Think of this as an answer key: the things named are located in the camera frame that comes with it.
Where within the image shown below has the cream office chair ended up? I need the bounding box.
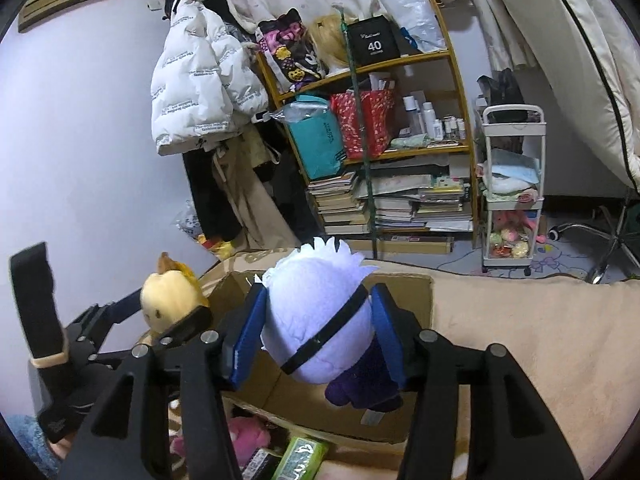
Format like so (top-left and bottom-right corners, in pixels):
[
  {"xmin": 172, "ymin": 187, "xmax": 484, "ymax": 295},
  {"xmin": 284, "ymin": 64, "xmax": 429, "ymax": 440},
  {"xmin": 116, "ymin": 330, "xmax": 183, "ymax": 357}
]
[{"xmin": 475, "ymin": 0, "xmax": 640, "ymax": 283}]

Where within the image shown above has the dark hanging garment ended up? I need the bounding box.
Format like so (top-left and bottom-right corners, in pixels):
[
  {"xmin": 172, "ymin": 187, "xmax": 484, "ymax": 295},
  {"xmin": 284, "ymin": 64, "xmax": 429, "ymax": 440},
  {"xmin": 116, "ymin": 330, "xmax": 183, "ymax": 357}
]
[{"xmin": 250, "ymin": 150, "xmax": 321, "ymax": 241}]

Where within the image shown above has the yellow plush duck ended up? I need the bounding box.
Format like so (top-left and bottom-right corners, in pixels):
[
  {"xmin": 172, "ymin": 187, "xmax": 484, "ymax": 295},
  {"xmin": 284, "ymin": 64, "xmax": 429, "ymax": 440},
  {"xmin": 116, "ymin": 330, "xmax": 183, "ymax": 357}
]
[{"xmin": 140, "ymin": 252, "xmax": 211, "ymax": 346}]

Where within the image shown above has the teal paper bag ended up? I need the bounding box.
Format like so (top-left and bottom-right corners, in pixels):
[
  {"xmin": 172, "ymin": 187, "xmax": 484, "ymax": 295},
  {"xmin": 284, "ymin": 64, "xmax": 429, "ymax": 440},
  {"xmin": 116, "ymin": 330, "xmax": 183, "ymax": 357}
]
[{"xmin": 285, "ymin": 92, "xmax": 347, "ymax": 178}]

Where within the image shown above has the white rolling cart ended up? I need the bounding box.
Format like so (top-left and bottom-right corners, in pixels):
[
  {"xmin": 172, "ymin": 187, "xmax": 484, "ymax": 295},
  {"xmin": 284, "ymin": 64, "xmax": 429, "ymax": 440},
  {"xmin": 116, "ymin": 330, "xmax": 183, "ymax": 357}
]
[{"xmin": 472, "ymin": 104, "xmax": 547, "ymax": 277}]

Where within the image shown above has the clear plastic bag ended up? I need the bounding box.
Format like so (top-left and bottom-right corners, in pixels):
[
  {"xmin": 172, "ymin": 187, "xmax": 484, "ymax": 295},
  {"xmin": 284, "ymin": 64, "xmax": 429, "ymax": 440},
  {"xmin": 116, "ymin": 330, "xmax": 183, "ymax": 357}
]
[{"xmin": 372, "ymin": 0, "xmax": 448, "ymax": 53}]

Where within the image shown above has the patterned plastic bag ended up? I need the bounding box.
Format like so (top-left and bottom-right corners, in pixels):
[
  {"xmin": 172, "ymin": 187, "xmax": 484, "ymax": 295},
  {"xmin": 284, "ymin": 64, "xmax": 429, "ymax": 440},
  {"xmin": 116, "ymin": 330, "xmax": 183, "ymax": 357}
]
[{"xmin": 172, "ymin": 200, "xmax": 211, "ymax": 241}]

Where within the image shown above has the green packet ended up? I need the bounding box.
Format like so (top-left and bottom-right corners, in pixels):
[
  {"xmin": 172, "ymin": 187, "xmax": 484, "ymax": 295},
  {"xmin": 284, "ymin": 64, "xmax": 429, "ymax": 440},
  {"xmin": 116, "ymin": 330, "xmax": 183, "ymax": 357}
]
[{"xmin": 270, "ymin": 436, "xmax": 331, "ymax": 480}]

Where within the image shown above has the blond wig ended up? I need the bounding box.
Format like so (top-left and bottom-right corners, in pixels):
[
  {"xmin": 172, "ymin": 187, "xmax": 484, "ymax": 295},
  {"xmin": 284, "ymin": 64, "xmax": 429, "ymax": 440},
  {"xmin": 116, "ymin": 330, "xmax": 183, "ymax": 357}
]
[{"xmin": 306, "ymin": 14, "xmax": 351, "ymax": 76}]

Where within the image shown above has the long flat carton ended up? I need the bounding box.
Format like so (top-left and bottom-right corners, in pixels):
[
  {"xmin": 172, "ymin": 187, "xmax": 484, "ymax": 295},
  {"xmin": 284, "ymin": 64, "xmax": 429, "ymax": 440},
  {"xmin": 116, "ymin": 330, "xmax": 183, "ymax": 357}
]
[{"xmin": 372, "ymin": 234, "xmax": 456, "ymax": 256}]

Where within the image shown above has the cardboard box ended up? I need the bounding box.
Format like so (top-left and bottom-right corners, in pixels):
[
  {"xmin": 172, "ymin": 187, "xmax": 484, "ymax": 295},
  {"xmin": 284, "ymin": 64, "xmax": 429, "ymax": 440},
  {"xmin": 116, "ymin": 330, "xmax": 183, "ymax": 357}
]
[{"xmin": 135, "ymin": 250, "xmax": 436, "ymax": 480}]

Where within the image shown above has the blue denim cloth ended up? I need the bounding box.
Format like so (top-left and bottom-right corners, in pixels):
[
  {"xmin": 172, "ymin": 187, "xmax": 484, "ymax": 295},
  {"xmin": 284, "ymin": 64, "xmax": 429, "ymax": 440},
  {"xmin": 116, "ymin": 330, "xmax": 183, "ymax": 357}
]
[{"xmin": 10, "ymin": 414, "xmax": 60, "ymax": 478}]

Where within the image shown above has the green pole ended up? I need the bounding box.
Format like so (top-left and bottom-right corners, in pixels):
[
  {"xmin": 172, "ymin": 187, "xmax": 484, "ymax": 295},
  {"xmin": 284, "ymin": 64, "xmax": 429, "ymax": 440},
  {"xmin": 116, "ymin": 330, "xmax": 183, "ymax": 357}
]
[{"xmin": 336, "ymin": 5, "xmax": 381, "ymax": 258}]

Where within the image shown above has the group of white cosmetic bottles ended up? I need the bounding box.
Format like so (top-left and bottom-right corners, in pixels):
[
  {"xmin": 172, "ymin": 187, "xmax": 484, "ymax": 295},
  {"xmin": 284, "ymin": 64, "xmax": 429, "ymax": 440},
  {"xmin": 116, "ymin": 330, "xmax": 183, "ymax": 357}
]
[{"xmin": 402, "ymin": 91, "xmax": 468, "ymax": 142}]

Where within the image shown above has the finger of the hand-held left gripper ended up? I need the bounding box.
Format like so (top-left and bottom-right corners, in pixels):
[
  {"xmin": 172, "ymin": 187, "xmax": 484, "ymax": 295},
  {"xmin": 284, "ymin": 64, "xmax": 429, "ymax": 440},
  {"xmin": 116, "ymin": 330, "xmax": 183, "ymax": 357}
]
[
  {"xmin": 95, "ymin": 305, "xmax": 213, "ymax": 367},
  {"xmin": 75, "ymin": 287, "xmax": 148, "ymax": 333}
]

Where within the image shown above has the red gift bag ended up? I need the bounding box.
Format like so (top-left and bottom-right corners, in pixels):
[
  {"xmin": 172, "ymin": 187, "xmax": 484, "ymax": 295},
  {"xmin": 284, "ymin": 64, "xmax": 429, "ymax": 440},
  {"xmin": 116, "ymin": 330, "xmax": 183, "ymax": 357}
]
[{"xmin": 330, "ymin": 87, "xmax": 396, "ymax": 161}]

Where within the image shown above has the pink plush toy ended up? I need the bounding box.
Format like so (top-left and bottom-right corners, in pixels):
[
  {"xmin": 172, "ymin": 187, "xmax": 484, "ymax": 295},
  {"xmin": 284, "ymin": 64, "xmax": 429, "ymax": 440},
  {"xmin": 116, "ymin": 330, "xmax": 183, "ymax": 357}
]
[{"xmin": 170, "ymin": 412, "xmax": 273, "ymax": 466}]

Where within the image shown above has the small black carton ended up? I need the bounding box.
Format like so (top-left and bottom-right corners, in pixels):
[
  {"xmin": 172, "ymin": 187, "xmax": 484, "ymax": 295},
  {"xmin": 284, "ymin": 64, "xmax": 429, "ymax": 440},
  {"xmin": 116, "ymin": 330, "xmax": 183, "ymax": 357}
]
[{"xmin": 240, "ymin": 447, "xmax": 283, "ymax": 480}]

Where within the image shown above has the black square box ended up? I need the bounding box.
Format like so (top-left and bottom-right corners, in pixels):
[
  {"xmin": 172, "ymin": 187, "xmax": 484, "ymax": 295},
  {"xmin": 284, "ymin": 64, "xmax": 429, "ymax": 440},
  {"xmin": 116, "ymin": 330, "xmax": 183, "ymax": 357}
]
[{"xmin": 346, "ymin": 16, "xmax": 402, "ymax": 67}]

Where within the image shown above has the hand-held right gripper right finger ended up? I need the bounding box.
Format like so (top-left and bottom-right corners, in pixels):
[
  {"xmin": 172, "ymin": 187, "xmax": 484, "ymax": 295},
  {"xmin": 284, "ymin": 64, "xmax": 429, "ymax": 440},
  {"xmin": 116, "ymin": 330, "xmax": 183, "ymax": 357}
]
[{"xmin": 370, "ymin": 284, "xmax": 586, "ymax": 480}]

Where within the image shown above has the printed tote bag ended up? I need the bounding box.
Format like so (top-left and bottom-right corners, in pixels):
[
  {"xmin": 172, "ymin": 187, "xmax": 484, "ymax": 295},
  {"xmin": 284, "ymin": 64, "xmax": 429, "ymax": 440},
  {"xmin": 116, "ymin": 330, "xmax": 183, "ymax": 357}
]
[{"xmin": 256, "ymin": 8, "xmax": 326, "ymax": 93}]

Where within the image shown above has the black coat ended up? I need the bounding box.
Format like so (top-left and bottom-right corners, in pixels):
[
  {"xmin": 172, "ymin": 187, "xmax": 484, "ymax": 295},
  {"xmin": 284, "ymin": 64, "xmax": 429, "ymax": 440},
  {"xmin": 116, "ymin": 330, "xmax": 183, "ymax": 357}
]
[{"xmin": 182, "ymin": 145, "xmax": 246, "ymax": 261}]

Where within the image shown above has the yellow floor toy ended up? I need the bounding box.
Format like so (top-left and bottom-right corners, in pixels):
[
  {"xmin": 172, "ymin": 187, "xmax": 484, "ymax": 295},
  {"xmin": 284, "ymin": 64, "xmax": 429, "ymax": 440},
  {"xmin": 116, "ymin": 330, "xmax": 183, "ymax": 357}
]
[{"xmin": 197, "ymin": 234, "xmax": 236, "ymax": 261}]

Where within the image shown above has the black bag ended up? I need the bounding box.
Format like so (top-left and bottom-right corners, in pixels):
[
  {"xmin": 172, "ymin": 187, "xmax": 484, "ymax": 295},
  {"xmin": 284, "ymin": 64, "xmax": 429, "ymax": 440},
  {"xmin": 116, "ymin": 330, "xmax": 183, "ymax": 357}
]
[{"xmin": 476, "ymin": 67, "xmax": 531, "ymax": 123}]

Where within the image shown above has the beige coat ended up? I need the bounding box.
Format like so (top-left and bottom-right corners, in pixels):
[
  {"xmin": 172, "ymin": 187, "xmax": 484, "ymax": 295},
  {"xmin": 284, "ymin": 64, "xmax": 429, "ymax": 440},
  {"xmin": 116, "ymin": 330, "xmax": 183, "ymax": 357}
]
[{"xmin": 210, "ymin": 130, "xmax": 301, "ymax": 251}]

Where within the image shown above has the beige floral blanket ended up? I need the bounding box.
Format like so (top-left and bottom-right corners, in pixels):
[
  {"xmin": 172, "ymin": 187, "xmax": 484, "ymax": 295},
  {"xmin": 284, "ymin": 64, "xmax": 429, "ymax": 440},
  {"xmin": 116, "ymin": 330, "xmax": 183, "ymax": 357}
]
[{"xmin": 165, "ymin": 247, "xmax": 640, "ymax": 480}]

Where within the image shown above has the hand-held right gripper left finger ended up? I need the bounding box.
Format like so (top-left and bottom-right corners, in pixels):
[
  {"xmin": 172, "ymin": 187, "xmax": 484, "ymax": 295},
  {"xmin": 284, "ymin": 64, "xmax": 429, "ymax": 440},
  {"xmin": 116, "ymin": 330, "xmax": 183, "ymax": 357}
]
[{"xmin": 59, "ymin": 285, "xmax": 271, "ymax": 480}]

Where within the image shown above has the pile of small plush toys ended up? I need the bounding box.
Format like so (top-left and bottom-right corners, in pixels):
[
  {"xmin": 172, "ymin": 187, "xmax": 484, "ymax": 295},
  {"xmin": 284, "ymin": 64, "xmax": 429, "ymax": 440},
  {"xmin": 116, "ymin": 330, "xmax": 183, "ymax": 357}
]
[{"xmin": 489, "ymin": 210, "xmax": 536, "ymax": 258}]

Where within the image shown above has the wooden shelf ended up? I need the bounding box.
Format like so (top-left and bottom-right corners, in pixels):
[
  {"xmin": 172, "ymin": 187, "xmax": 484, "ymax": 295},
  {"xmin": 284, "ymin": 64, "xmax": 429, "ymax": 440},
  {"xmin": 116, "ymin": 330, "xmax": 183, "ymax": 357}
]
[{"xmin": 255, "ymin": 0, "xmax": 478, "ymax": 256}]

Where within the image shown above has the white-haired plush doll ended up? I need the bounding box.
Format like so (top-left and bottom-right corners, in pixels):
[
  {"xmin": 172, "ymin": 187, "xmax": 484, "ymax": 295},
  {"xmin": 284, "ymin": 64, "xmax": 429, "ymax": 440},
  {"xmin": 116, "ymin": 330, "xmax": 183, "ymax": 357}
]
[{"xmin": 255, "ymin": 236, "xmax": 403, "ymax": 413}]

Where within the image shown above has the light blue folded towel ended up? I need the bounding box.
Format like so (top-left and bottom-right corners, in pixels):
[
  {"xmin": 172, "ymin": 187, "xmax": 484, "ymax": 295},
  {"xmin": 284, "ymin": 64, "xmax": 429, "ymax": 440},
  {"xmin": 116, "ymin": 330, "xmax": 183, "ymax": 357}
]
[{"xmin": 480, "ymin": 149, "xmax": 541, "ymax": 196}]

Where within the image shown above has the pile of books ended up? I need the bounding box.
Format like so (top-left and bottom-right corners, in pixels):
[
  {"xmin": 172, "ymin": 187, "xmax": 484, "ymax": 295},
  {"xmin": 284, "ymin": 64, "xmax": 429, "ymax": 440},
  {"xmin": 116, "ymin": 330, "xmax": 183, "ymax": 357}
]
[{"xmin": 306, "ymin": 162, "xmax": 473, "ymax": 236}]

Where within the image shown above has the white puffer jacket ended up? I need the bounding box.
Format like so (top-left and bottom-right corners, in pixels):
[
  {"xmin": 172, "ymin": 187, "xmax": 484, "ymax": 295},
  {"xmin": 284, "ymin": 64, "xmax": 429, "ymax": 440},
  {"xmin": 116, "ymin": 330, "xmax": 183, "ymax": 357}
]
[{"xmin": 151, "ymin": 0, "xmax": 271, "ymax": 156}]

